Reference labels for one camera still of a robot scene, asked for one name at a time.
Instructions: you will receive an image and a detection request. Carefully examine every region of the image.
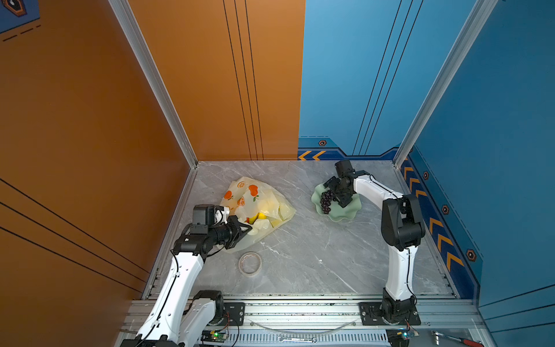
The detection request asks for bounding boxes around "silver wrench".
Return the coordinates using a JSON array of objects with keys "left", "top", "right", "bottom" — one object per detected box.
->
[{"left": 277, "top": 335, "right": 318, "bottom": 344}]

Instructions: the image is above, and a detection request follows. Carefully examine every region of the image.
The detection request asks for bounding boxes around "left green circuit board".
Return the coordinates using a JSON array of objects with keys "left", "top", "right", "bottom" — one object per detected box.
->
[{"left": 199, "top": 330, "right": 229, "bottom": 344}]

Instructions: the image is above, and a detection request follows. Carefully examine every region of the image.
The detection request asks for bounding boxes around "right green circuit board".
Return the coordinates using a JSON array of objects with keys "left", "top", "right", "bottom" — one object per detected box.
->
[{"left": 386, "top": 330, "right": 420, "bottom": 347}]

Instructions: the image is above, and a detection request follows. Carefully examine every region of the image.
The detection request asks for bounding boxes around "yellow banana bunch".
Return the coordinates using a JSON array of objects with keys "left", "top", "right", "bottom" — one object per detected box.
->
[{"left": 247, "top": 213, "right": 267, "bottom": 225}]

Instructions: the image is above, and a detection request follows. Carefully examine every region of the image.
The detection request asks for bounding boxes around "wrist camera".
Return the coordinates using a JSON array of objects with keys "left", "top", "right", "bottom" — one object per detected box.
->
[
  {"left": 335, "top": 160, "right": 356, "bottom": 179},
  {"left": 192, "top": 204, "right": 230, "bottom": 227}
]

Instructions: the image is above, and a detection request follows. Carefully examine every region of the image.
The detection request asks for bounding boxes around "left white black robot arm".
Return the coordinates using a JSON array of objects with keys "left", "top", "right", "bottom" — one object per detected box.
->
[{"left": 121, "top": 215, "right": 252, "bottom": 346}]

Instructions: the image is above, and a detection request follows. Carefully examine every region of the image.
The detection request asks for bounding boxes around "clear tape roll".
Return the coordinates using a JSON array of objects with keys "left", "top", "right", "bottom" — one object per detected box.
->
[{"left": 238, "top": 252, "right": 262, "bottom": 277}]

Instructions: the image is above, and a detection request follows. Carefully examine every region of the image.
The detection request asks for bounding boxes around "pale green fruit plate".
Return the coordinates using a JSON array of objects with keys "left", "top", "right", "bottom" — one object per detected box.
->
[{"left": 311, "top": 184, "right": 362, "bottom": 222}]

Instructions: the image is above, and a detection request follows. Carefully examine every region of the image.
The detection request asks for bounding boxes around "green circuit board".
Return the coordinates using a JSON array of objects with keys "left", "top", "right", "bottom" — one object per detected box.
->
[
  {"left": 386, "top": 330, "right": 420, "bottom": 347},
  {"left": 199, "top": 330, "right": 229, "bottom": 344}
]

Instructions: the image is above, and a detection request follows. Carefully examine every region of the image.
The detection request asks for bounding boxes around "red handled tool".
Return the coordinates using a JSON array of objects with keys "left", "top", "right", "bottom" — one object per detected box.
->
[{"left": 432, "top": 331, "right": 484, "bottom": 347}]

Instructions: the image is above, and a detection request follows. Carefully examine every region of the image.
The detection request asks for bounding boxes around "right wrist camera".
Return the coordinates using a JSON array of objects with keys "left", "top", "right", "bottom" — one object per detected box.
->
[{"left": 335, "top": 160, "right": 356, "bottom": 179}]

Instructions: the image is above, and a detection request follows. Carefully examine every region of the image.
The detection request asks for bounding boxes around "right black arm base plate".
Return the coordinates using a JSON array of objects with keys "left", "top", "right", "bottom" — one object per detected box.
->
[{"left": 358, "top": 302, "right": 422, "bottom": 326}]

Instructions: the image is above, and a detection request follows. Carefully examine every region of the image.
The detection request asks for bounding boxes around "aluminium front rail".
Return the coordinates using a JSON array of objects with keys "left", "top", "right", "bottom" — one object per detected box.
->
[{"left": 116, "top": 296, "right": 555, "bottom": 347}]

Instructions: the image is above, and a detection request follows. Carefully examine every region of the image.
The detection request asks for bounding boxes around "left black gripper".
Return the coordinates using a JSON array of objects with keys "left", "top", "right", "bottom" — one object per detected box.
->
[{"left": 208, "top": 215, "right": 252, "bottom": 249}]

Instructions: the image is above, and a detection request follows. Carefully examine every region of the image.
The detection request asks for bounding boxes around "cream plastic bag orange print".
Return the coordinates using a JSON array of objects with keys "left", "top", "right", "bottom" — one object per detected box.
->
[{"left": 221, "top": 176, "right": 296, "bottom": 254}]

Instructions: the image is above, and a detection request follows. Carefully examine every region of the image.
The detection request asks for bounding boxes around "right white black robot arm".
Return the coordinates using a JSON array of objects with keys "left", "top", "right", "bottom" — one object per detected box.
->
[{"left": 324, "top": 160, "right": 426, "bottom": 325}]

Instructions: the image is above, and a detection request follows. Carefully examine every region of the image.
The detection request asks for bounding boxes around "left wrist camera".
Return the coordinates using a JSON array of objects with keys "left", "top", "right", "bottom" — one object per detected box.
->
[{"left": 192, "top": 204, "right": 230, "bottom": 227}]

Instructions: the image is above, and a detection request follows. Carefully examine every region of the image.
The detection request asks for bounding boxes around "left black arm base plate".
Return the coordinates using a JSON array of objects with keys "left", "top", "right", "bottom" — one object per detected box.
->
[{"left": 209, "top": 302, "right": 246, "bottom": 326}]

